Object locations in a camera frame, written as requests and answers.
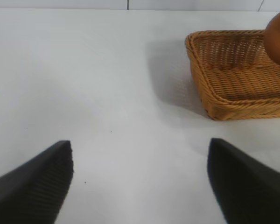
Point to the woven wicker rectangular basket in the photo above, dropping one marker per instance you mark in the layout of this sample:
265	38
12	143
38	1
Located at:
235	93

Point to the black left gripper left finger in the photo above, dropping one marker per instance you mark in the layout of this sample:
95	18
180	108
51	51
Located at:
25	193

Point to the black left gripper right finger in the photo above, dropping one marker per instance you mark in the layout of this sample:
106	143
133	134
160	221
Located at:
254	193

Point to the orange knobbed mandarin fruit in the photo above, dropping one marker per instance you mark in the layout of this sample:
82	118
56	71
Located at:
277	42

